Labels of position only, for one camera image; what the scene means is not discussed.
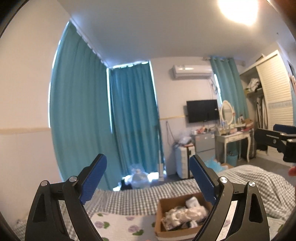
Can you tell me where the grey mini fridge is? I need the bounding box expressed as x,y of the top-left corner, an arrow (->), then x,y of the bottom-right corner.
194,133 -> 215,161

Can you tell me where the cream lace sock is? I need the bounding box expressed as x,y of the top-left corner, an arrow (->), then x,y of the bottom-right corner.
184,206 -> 209,222

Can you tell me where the white suitcase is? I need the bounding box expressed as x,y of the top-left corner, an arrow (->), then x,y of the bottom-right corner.
175,145 -> 195,179

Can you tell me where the white louvered wardrobe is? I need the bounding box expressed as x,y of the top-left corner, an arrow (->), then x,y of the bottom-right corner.
240,50 -> 294,130

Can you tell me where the oval vanity mirror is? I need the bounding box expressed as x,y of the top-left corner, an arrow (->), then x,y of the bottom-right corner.
219,100 -> 235,128

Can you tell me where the right teal curtain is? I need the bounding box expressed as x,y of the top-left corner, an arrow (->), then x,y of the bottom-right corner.
210,56 -> 249,119

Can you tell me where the floral white quilt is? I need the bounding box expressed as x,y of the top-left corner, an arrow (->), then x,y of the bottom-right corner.
91,212 -> 158,240

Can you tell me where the white dressing table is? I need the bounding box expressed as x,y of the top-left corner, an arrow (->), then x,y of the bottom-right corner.
215,130 -> 251,163

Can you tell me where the black wall television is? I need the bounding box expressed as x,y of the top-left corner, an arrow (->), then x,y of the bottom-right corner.
186,99 -> 219,123

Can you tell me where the white air conditioner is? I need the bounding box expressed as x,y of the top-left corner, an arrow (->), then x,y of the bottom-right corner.
172,65 -> 213,79

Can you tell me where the middle teal curtain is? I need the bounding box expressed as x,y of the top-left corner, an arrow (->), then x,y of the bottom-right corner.
109,62 -> 164,173

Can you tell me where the brown cardboard box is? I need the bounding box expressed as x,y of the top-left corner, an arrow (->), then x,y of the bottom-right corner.
154,193 -> 212,240

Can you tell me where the white sock bundle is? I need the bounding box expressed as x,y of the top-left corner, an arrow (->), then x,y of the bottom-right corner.
185,196 -> 201,208

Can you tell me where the large teal curtain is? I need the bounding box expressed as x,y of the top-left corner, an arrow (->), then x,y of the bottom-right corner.
49,22 -> 122,190

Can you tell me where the clear water jug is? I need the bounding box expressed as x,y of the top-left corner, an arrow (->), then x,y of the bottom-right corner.
130,168 -> 150,189

